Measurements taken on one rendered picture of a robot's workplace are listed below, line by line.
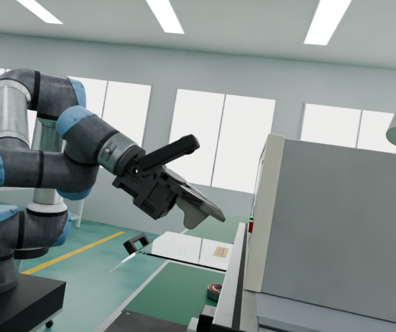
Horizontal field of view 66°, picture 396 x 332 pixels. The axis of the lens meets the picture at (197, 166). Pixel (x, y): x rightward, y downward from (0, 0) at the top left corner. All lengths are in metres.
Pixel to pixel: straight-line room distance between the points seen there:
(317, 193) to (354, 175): 0.05
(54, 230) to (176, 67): 4.91
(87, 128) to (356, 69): 5.37
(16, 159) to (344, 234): 0.55
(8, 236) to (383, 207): 0.93
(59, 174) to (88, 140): 0.10
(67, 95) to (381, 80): 5.29
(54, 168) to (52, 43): 6.35
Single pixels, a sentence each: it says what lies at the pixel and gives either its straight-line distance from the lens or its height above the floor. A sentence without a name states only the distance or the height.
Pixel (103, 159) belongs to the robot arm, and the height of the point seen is 1.25.
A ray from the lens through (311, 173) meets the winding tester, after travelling 0.41.
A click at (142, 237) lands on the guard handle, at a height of 1.06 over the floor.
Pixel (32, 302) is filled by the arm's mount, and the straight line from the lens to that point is 1.02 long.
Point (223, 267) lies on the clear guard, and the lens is 0.67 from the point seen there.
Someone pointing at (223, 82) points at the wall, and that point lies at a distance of 5.51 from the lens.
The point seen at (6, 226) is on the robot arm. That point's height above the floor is 1.01.
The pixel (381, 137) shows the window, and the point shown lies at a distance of 5.64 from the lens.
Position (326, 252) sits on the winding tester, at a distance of 0.43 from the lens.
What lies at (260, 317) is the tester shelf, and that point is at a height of 1.11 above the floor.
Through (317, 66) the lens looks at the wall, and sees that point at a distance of 5.65.
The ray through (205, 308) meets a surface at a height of 0.92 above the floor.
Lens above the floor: 1.26
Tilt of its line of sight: level
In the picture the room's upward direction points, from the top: 9 degrees clockwise
